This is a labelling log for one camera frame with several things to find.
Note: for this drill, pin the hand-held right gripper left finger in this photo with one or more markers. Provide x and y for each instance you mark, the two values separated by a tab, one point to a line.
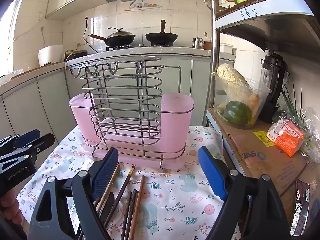
105	172

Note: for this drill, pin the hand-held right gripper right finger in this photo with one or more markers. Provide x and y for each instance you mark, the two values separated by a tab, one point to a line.
212	172

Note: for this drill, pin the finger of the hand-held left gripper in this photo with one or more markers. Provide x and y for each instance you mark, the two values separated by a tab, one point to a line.
45	140
27	136

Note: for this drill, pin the light wooden chopstick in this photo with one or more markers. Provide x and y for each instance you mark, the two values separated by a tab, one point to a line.
110	183

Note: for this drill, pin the dark chopstick with gold band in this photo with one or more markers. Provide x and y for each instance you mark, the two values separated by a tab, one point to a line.
125	186

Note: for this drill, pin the black spoon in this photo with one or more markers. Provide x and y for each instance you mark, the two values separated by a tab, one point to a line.
108	206

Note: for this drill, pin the reddish brown chopstick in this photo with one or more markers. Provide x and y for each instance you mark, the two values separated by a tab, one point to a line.
138	200

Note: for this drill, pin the dark brown chopstick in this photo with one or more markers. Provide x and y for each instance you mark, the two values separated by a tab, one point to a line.
132	212
126	215

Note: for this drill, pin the pink plastic utensil holder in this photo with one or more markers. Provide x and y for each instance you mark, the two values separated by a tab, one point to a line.
175	120

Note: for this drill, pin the person's left hand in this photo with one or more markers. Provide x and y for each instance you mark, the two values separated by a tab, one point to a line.
10	208

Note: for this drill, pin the cardboard box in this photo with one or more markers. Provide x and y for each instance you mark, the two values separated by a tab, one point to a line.
250	155

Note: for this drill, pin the floral printed cloth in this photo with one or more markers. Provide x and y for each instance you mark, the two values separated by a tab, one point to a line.
175	192

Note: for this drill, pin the grey lower kitchen cabinets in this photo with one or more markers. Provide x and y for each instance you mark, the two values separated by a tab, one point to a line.
50	92

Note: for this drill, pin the green round vegetable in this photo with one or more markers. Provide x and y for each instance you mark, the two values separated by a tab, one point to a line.
237	112

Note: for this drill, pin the orange snack packet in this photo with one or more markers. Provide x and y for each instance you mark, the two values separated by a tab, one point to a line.
287	140

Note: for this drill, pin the orange carrot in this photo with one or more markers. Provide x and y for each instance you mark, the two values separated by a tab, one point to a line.
255	102

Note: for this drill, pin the white rice cooker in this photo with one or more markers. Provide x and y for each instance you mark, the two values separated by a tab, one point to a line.
50	55

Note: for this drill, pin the clear plastic container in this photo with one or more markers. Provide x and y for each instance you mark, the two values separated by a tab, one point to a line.
261	93

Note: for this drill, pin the napa cabbage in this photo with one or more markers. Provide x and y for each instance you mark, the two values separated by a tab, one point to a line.
230	73

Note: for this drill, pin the green onions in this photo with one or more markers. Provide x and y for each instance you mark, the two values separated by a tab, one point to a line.
290	102

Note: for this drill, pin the metal gas pipe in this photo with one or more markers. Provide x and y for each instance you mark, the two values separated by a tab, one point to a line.
175	67

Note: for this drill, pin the clear plastic bag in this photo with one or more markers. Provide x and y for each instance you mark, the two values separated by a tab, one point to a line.
312	120

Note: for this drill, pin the gas stove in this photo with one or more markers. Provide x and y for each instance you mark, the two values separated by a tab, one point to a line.
117	47

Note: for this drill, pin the black blender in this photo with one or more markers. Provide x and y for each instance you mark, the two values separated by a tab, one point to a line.
272	65

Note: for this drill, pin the white rectangular container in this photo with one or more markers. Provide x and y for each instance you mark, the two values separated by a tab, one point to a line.
226	48

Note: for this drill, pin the black wok with lid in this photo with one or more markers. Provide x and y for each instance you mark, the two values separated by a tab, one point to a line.
120	38

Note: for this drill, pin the small brown pot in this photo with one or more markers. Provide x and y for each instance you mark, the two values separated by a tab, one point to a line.
208	45

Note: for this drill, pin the white kitchen countertop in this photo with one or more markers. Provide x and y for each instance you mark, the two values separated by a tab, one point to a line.
150	51

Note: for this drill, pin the metal shelf rack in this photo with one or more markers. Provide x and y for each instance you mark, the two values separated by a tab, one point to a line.
214	42

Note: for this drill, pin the small metal kettle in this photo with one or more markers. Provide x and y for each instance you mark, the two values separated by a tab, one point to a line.
197	43

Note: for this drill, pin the black frying pan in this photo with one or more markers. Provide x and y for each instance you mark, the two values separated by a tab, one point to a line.
161	38

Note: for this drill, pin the cardboard shelf liner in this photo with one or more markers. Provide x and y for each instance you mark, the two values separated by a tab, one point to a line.
250	15

